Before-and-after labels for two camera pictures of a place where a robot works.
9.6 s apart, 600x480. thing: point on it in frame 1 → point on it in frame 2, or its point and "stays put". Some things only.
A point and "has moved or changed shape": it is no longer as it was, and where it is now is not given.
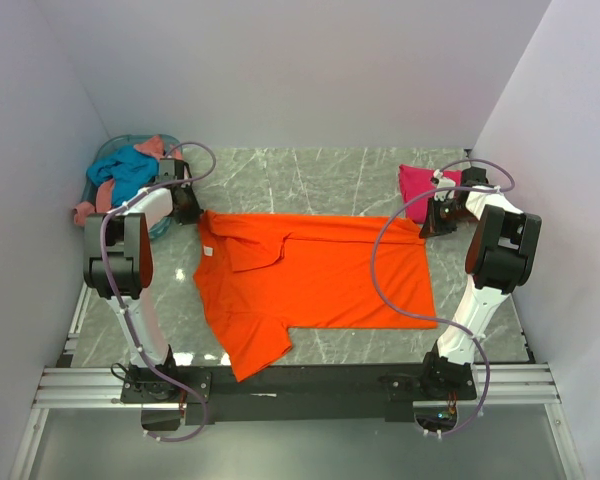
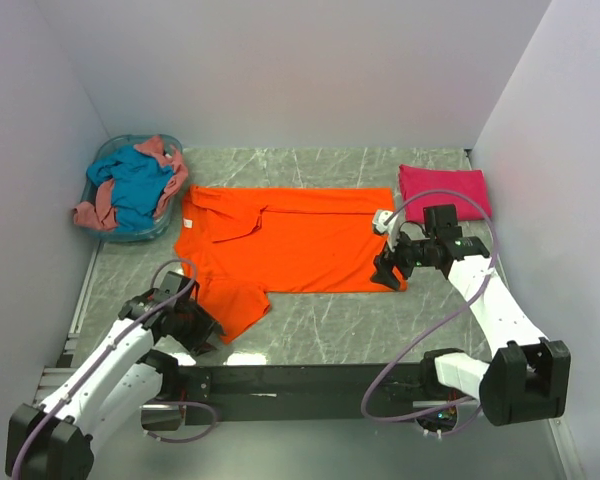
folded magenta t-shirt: (415, 180) stays put
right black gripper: (433, 226) → (384, 267)
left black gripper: (192, 216) → (205, 325)
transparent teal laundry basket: (121, 166) stays put
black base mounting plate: (299, 390) stays put
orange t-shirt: (265, 273) has moved or changed shape
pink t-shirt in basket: (105, 191) stays put
